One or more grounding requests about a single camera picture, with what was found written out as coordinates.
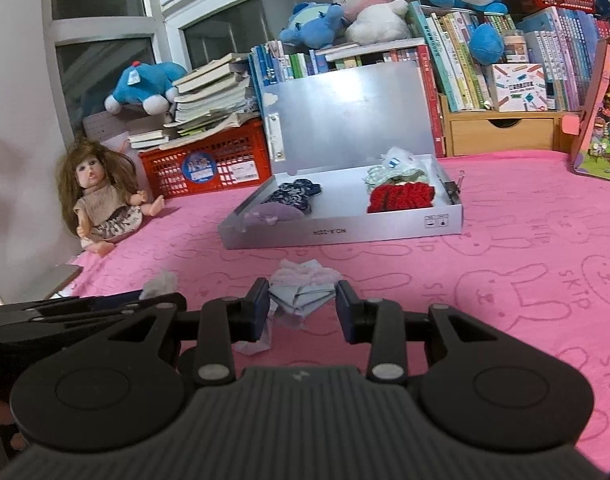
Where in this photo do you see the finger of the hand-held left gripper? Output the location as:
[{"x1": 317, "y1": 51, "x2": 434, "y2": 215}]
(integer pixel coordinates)
[
  {"x1": 27, "y1": 302, "x2": 150, "y2": 332},
  {"x1": 0, "y1": 289, "x2": 146, "y2": 314}
]

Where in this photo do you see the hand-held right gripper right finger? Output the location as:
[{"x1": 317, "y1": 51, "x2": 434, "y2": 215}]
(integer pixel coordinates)
[{"x1": 335, "y1": 280, "x2": 510, "y2": 385}]

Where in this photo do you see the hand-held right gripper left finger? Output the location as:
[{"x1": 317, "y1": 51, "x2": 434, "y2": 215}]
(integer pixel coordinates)
[{"x1": 102, "y1": 277, "x2": 271, "y2": 386}]

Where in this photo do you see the grey paper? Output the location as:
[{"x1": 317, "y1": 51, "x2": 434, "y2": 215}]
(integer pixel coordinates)
[{"x1": 269, "y1": 280, "x2": 336, "y2": 318}]

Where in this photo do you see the silver open-lid box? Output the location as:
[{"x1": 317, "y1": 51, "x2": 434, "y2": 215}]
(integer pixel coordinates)
[{"x1": 217, "y1": 60, "x2": 464, "y2": 250}]

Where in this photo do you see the purple fluffy plush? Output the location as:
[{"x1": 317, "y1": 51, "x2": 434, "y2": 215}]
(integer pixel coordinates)
[{"x1": 242, "y1": 202, "x2": 306, "y2": 226}]

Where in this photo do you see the blue floral fabric pouch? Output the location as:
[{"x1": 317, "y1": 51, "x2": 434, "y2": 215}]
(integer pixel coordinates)
[{"x1": 265, "y1": 177, "x2": 323, "y2": 213}]

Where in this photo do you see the red knitted roll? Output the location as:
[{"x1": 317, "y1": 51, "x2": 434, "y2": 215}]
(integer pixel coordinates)
[{"x1": 367, "y1": 182, "x2": 436, "y2": 213}]

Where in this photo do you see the green floral cloth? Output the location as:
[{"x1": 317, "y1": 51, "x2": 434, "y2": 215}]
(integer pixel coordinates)
[{"x1": 362, "y1": 162, "x2": 428, "y2": 193}]

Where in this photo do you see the crumpled white paper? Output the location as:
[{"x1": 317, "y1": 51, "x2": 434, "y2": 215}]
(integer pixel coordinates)
[{"x1": 140, "y1": 270, "x2": 178, "y2": 298}]

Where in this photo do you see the white crumpled cloth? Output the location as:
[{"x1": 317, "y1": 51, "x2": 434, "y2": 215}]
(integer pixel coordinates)
[{"x1": 272, "y1": 259, "x2": 343, "y2": 286}]

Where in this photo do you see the brown-haired doll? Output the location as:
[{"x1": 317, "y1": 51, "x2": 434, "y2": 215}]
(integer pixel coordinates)
[{"x1": 57, "y1": 139, "x2": 166, "y2": 258}]

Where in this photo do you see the red plastic crate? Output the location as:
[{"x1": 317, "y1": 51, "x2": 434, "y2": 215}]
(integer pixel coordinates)
[{"x1": 137, "y1": 120, "x2": 273, "y2": 198}]

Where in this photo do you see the black binder clip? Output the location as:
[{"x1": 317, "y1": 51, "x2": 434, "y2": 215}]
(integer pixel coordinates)
[{"x1": 450, "y1": 170, "x2": 467, "y2": 206}]

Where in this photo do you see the pink rabbit-print blanket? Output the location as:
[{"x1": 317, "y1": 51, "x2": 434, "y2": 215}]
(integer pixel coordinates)
[{"x1": 67, "y1": 149, "x2": 610, "y2": 473}]

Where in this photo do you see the blue and white plush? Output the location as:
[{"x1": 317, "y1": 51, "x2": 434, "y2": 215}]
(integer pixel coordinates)
[{"x1": 104, "y1": 61, "x2": 188, "y2": 115}]

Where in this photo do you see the stack of books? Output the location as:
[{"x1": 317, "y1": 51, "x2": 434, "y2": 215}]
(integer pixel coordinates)
[{"x1": 127, "y1": 52, "x2": 261, "y2": 151}]

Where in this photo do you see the wooden drawer box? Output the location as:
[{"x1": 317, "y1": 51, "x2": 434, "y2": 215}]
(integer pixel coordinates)
[{"x1": 440, "y1": 94, "x2": 581, "y2": 157}]

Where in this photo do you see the row of books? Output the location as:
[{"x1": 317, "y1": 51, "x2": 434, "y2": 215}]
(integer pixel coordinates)
[{"x1": 249, "y1": 5, "x2": 608, "y2": 113}]

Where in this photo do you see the white colourful printed box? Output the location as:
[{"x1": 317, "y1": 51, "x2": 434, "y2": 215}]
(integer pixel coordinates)
[{"x1": 488, "y1": 62, "x2": 548, "y2": 112}]

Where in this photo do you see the blue alien plush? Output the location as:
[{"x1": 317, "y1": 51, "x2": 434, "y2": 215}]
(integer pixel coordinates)
[{"x1": 278, "y1": 2, "x2": 351, "y2": 51}]

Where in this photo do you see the pink hooded rabbit plush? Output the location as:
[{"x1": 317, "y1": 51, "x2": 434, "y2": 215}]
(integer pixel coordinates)
[{"x1": 320, "y1": 0, "x2": 411, "y2": 45}]

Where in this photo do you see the pink toy dollhouse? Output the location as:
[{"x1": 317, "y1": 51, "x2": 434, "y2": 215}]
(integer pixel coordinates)
[{"x1": 560, "y1": 35, "x2": 610, "y2": 183}]

